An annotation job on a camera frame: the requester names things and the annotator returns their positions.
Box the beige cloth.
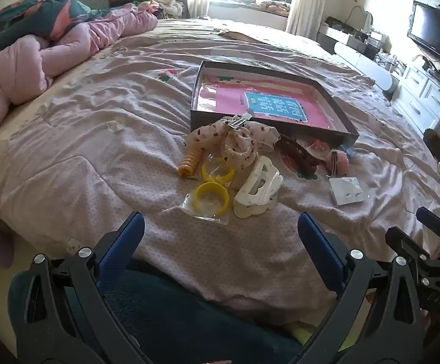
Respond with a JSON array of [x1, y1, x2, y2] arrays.
[[219, 28, 275, 43]]

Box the white curtain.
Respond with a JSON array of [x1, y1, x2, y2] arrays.
[[286, 0, 332, 40]]

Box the pile of clothes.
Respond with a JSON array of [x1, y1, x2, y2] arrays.
[[110, 0, 188, 19]]

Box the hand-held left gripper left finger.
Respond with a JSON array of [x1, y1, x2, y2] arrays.
[[9, 211, 146, 364]]

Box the window seat with clothes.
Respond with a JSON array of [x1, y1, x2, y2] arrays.
[[208, 0, 292, 27]]

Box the black television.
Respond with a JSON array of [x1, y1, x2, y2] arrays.
[[407, 1, 440, 73]]

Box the white vanity mirror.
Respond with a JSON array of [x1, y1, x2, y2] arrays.
[[347, 5, 374, 35]]

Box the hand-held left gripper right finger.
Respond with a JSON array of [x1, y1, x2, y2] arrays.
[[298, 212, 423, 364]]

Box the person's teal pants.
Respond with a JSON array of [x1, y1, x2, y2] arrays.
[[9, 258, 306, 364]]

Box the floral fabric bow hair clip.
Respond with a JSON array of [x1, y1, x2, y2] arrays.
[[185, 116, 281, 167]]

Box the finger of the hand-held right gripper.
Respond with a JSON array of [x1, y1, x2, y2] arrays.
[[416, 207, 440, 244], [385, 227, 438, 270]]

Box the pink fabric hair clip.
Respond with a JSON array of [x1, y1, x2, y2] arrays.
[[328, 150, 351, 175]]

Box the red hair clip on card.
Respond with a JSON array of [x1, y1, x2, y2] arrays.
[[306, 140, 332, 164]]

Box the white claw hair clip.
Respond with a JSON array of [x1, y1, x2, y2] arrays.
[[233, 156, 284, 218]]

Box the yellow plastic bracelet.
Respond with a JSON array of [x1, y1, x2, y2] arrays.
[[201, 162, 236, 183], [193, 182, 230, 215]]

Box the yellow bangle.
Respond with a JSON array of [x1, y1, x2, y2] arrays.
[[180, 159, 236, 224]]

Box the pink and floral quilt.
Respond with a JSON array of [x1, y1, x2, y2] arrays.
[[0, 0, 159, 145]]

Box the white drawer cabinet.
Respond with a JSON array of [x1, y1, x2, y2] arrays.
[[389, 64, 440, 139]]

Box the white rounded bench panel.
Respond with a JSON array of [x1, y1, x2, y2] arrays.
[[334, 42, 397, 92]]

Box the orange spiral hair tie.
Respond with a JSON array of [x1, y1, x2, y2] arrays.
[[178, 148, 205, 178]]

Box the earring card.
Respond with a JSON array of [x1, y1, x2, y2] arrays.
[[328, 176, 367, 206]]

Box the dark shallow box pink lining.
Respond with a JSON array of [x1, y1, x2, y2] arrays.
[[190, 61, 359, 148]]

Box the dresser with small clutter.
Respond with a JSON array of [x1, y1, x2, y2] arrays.
[[316, 17, 393, 61]]

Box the dark red claw hair clip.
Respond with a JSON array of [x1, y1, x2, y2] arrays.
[[277, 133, 325, 177]]

